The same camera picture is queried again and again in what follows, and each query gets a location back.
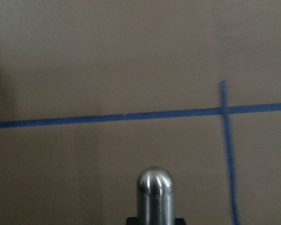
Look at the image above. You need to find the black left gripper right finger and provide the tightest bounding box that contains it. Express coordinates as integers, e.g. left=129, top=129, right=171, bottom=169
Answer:
left=174, top=218, right=185, bottom=225

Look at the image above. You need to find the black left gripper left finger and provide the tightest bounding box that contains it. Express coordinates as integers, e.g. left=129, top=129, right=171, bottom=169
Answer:
left=126, top=217, right=137, bottom=225

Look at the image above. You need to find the steel muddler black head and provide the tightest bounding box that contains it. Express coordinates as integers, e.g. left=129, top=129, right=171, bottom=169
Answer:
left=136, top=166, right=175, bottom=225

